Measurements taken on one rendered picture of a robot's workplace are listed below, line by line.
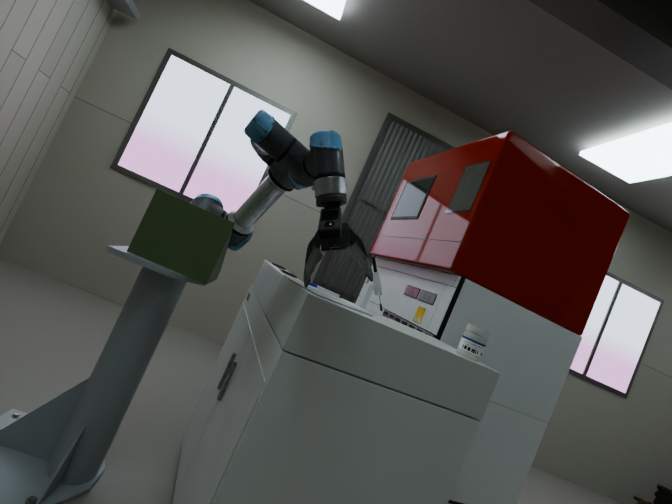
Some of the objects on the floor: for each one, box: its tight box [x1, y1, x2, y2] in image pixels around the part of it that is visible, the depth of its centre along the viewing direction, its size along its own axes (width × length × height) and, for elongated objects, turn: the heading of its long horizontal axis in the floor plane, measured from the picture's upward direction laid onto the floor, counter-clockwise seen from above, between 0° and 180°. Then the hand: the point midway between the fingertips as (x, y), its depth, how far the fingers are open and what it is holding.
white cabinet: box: [172, 286, 481, 504], centre depth 139 cm, size 64×96×82 cm, turn 100°
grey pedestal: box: [0, 246, 206, 504], centre depth 132 cm, size 51×44×82 cm
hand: (338, 285), depth 82 cm, fingers open, 14 cm apart
